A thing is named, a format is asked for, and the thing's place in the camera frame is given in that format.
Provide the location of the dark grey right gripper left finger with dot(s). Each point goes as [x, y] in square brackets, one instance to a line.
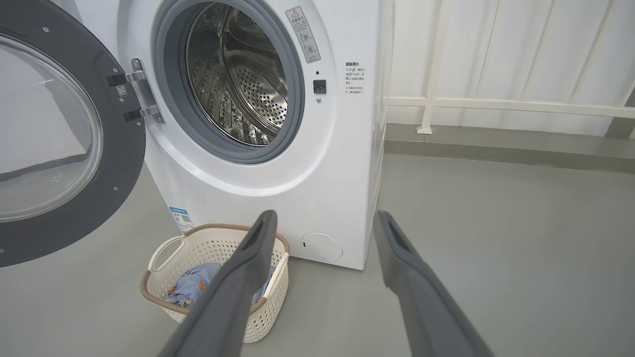
[233, 297]

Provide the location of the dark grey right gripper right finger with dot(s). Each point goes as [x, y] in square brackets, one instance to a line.
[421, 297]

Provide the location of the blue bear print garment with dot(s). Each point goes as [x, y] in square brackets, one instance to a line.
[263, 287]
[191, 285]

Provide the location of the black round glass washer door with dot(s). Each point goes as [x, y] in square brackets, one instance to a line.
[119, 163]

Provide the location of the white front-load washing machine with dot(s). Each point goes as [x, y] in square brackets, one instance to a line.
[322, 173]

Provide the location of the grey rubber door gasket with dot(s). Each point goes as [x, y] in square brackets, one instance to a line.
[171, 89]

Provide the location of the stainless steel washing machine drum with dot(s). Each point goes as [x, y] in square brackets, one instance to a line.
[238, 79]

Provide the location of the metal door hinge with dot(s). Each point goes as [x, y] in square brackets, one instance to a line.
[144, 91]

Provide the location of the black square door latch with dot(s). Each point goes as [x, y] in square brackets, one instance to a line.
[319, 86]

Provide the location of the white perforated basket brown rim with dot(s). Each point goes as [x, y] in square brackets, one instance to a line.
[218, 243]

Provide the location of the blue energy label sticker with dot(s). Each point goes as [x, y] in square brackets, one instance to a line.
[181, 219]

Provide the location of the round white filter cover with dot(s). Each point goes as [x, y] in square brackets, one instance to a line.
[321, 247]

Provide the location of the white metal railing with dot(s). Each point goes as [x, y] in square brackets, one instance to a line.
[496, 105]

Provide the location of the grey warning sticker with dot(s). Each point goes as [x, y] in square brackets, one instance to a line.
[303, 34]

